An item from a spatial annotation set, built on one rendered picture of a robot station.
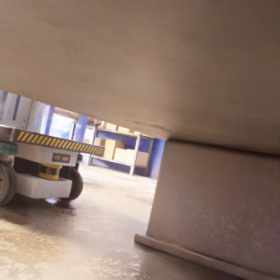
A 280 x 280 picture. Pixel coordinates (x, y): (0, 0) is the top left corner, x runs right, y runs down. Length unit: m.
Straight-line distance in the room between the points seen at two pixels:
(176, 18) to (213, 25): 0.02
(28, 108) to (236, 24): 1.64
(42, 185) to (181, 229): 0.62
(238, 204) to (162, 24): 0.93
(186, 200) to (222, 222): 0.15
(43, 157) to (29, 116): 0.43
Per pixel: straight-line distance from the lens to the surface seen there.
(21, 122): 1.77
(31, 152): 1.44
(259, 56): 0.24
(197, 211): 1.15
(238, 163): 1.11
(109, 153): 5.25
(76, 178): 1.71
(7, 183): 1.34
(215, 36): 0.22
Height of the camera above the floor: 0.32
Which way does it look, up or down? 4 degrees up
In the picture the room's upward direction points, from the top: 11 degrees clockwise
